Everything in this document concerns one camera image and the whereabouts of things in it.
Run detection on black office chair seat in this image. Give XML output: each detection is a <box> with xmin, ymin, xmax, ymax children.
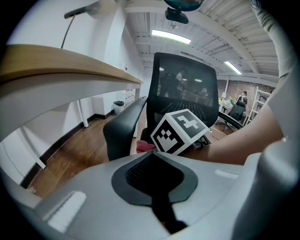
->
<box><xmin>140</xmin><ymin>126</ymin><xmax>155</xmax><ymax>143</ymax></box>

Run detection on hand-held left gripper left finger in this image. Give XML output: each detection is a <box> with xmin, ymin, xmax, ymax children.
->
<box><xmin>35</xmin><ymin>151</ymin><xmax>171</xmax><ymax>240</ymax></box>

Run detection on pile of white cartons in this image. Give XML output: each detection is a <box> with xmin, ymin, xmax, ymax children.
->
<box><xmin>124</xmin><ymin>88</ymin><xmax>135</xmax><ymax>104</ymax></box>

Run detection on black mesh chair backrest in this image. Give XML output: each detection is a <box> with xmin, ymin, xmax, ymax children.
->
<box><xmin>147</xmin><ymin>52</ymin><xmax>219</xmax><ymax>128</ymax></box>

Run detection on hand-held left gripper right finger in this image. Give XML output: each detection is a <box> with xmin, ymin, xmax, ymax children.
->
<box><xmin>153</xmin><ymin>151</ymin><xmax>246</xmax><ymax>240</ymax></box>

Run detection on pink cloth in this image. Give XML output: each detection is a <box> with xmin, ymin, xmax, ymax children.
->
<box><xmin>136</xmin><ymin>140</ymin><xmax>157</xmax><ymax>154</ymax></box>

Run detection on black head camera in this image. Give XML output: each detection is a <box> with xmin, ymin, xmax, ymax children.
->
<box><xmin>165</xmin><ymin>7</ymin><xmax>189</xmax><ymax>24</ymax></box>

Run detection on person's right forearm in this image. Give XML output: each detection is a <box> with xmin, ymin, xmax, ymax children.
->
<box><xmin>180</xmin><ymin>105</ymin><xmax>286</xmax><ymax>168</ymax></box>

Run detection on black chair armrest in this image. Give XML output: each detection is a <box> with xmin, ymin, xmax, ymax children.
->
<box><xmin>217</xmin><ymin>111</ymin><xmax>245</xmax><ymax>131</ymax></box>
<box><xmin>103</xmin><ymin>96</ymin><xmax>148</xmax><ymax>162</ymax></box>

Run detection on white desk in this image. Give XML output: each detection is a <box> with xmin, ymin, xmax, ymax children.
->
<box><xmin>217</xmin><ymin>99</ymin><xmax>235</xmax><ymax>113</ymax></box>

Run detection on black office chair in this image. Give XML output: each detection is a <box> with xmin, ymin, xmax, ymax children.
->
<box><xmin>227</xmin><ymin>103</ymin><xmax>246</xmax><ymax>125</ymax></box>

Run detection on tall white shelf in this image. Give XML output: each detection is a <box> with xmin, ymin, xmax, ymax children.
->
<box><xmin>247</xmin><ymin>85</ymin><xmax>277</xmax><ymax>126</ymax></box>

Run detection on long ceiling light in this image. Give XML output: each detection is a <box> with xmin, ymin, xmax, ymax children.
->
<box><xmin>224</xmin><ymin>60</ymin><xmax>242</xmax><ymax>75</ymax></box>
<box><xmin>151</xmin><ymin>29</ymin><xmax>192</xmax><ymax>45</ymax></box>

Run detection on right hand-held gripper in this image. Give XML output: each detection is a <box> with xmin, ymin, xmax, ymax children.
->
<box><xmin>150</xmin><ymin>108</ymin><xmax>212</xmax><ymax>156</ymax></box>

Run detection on light wooden desk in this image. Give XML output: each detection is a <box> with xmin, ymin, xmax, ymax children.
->
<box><xmin>0</xmin><ymin>44</ymin><xmax>144</xmax><ymax>170</ymax></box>

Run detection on black desk lamp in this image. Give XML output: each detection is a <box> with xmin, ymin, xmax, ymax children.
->
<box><xmin>60</xmin><ymin>0</ymin><xmax>118</xmax><ymax>49</ymax></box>

